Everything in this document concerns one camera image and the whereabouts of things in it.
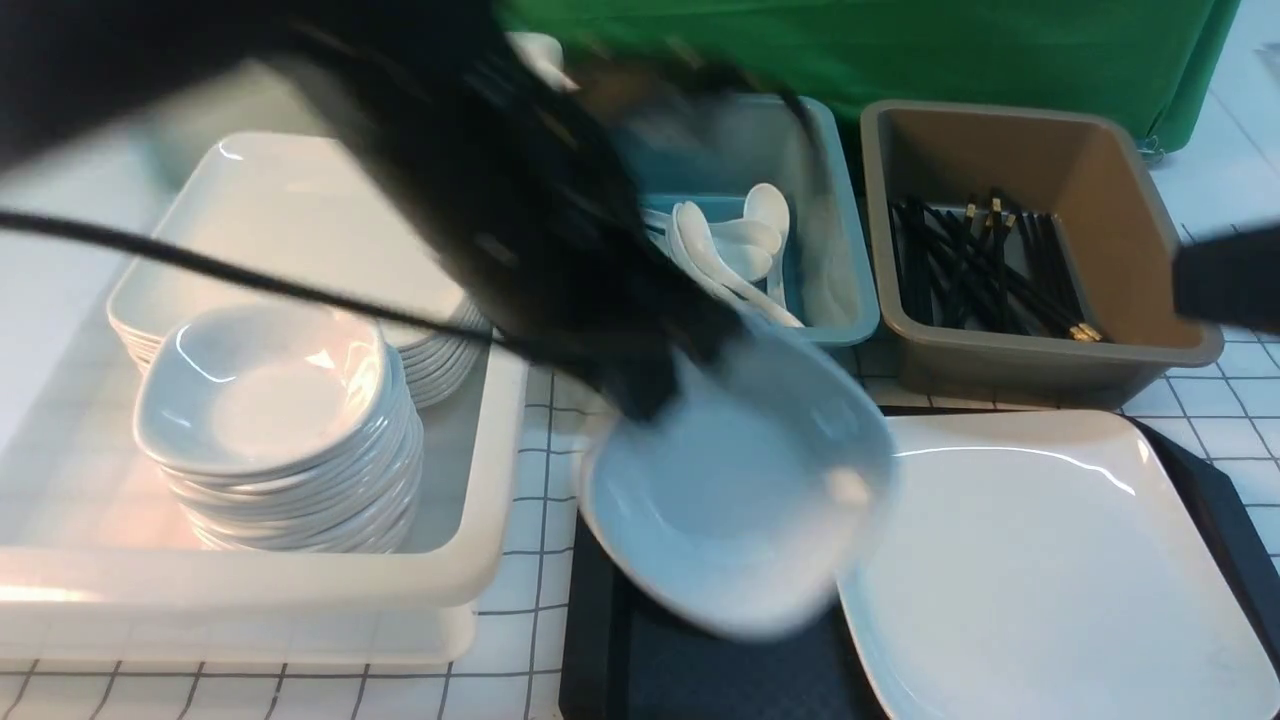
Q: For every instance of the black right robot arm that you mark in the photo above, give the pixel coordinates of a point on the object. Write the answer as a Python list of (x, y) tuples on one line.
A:
[(1230, 279)]

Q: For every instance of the green cloth backdrop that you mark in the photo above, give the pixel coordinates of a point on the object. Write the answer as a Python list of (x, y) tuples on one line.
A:
[(1145, 65)]

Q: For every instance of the brown plastic bin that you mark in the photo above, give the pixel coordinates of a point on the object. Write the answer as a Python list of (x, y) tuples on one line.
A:
[(1085, 173)]

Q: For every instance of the white spoons in bin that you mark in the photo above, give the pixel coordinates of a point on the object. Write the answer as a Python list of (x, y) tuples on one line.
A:
[(740, 260)]

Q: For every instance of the black chopsticks in bin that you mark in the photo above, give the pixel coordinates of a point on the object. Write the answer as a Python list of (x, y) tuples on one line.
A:
[(989, 267)]

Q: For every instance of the teal plastic bin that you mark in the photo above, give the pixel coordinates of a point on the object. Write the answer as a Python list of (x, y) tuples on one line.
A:
[(714, 155)]

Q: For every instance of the stack of white plates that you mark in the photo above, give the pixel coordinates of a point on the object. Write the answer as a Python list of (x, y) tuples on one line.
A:
[(298, 207)]

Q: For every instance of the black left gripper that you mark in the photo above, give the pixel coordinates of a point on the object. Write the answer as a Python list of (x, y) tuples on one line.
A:
[(557, 254)]

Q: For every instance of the large white rectangular plate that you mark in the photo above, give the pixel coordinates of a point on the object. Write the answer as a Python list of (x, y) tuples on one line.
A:
[(1043, 566)]

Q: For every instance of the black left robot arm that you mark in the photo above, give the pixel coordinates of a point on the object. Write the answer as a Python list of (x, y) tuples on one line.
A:
[(384, 75)]

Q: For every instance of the large white plastic bin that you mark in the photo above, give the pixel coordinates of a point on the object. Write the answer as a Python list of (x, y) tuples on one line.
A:
[(100, 564)]

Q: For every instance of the black serving tray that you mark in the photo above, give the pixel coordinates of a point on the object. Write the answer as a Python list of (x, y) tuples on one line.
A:
[(625, 658)]

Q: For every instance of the white bowl tray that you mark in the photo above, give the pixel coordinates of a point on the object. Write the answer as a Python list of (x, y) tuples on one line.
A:
[(739, 506)]

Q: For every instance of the stack of white bowls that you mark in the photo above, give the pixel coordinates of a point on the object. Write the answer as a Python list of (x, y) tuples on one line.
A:
[(284, 428)]

